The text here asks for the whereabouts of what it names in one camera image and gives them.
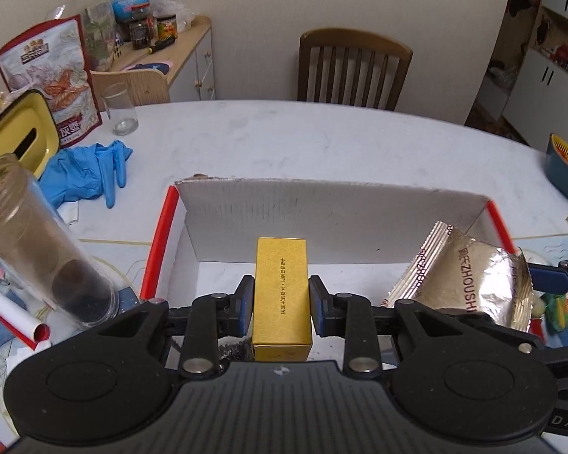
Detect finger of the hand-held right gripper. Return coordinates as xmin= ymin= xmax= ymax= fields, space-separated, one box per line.
xmin=516 ymin=245 xmax=568 ymax=296
xmin=516 ymin=336 xmax=568 ymax=375

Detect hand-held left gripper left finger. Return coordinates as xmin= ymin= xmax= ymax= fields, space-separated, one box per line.
xmin=101 ymin=274 xmax=256 ymax=380

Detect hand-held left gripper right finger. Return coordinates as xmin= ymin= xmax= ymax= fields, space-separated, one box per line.
xmin=309 ymin=274 xmax=460 ymax=379

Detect yellow cardboard carton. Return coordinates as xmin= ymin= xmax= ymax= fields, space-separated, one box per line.
xmin=252 ymin=236 xmax=313 ymax=362

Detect silver foil snack packet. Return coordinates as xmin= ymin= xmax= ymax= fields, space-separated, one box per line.
xmin=382 ymin=221 xmax=535 ymax=334

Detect white cardboard box red rim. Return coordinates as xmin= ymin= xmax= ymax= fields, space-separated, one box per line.
xmin=139 ymin=176 xmax=519 ymax=372

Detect blue basket yellow strainer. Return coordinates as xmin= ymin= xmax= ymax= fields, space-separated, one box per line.
xmin=544 ymin=133 xmax=568 ymax=204

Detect blue nitrile gloves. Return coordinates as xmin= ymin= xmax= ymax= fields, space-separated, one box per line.
xmin=40 ymin=140 xmax=133 ymax=209

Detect clear plastic jar dark lid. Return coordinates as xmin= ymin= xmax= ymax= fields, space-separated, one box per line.
xmin=0 ymin=154 xmax=120 ymax=332

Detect red and white paper roll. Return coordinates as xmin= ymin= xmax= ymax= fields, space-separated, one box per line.
xmin=0 ymin=274 xmax=53 ymax=346

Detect clear glass tumbler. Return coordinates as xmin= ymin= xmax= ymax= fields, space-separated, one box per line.
xmin=101 ymin=82 xmax=139 ymax=136

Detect dark brown wooden chair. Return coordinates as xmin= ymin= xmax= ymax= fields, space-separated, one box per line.
xmin=297 ymin=28 xmax=414 ymax=112

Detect light wood sideboard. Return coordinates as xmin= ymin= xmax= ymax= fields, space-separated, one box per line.
xmin=111 ymin=15 xmax=217 ymax=103

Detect light wooden chair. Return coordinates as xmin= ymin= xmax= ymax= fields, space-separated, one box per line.
xmin=90 ymin=68 xmax=171 ymax=112

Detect pink and blue mouse pad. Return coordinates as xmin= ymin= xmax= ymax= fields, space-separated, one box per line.
xmin=123 ymin=61 xmax=173 ymax=74

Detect jar with yellow label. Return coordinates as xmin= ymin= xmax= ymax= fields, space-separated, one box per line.
xmin=156 ymin=14 xmax=178 ymax=41

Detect dark glass jar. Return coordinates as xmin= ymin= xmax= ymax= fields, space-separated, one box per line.
xmin=129 ymin=19 xmax=158 ymax=50

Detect yellow tissue box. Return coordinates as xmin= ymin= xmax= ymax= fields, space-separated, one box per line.
xmin=0 ymin=89 xmax=60 ymax=180

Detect crumpled clear plastic bag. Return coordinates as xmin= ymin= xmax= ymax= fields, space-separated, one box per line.
xmin=154 ymin=0 xmax=197 ymax=34

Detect red printed snack bag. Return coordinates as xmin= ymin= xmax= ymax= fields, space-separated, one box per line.
xmin=0 ymin=14 xmax=103 ymax=147

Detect clear printed plastic package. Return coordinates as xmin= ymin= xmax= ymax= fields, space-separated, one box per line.
xmin=83 ymin=0 xmax=119 ymax=72

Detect blue globe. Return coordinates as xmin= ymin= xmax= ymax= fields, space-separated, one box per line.
xmin=111 ymin=0 xmax=151 ymax=22

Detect white wall cabinet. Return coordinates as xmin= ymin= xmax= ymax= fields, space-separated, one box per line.
xmin=464 ymin=0 xmax=568 ymax=147

